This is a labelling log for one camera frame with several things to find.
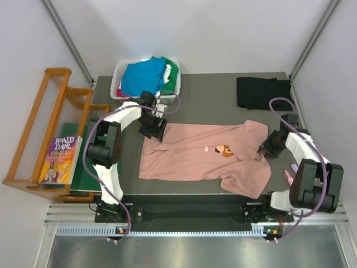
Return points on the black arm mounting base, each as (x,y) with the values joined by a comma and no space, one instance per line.
(176,207)

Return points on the green book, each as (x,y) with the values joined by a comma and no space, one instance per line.
(82,181)

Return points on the blue t shirt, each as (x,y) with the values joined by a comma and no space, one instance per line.
(142,76)

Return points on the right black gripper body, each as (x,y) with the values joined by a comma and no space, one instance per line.
(271,146)

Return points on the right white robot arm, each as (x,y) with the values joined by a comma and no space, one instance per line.
(317,182)

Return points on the green t shirt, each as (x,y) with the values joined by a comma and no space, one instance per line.
(174,73)

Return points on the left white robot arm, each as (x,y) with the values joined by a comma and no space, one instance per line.
(104,145)

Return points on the red t shirt in basket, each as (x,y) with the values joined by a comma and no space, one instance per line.
(120,94)

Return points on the Roald Dahl book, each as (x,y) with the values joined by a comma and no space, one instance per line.
(61,159)

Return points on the folded black t shirt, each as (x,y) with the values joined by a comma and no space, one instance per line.
(256,93)

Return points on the wooden rack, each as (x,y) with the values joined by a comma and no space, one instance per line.
(55,104)

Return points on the grey slotted cable duct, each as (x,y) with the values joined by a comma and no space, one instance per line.
(116,231)

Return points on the white t shirt in basket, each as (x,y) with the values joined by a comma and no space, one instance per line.
(165,82)

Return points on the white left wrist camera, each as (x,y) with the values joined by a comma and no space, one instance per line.
(161,108)

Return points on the pink t shirt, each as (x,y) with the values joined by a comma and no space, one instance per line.
(192,152)

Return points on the white plastic laundry basket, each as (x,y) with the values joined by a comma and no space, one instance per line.
(119,72)

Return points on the pink small object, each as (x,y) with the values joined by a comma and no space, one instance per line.
(290,177)

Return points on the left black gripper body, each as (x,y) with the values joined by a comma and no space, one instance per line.
(153,130)

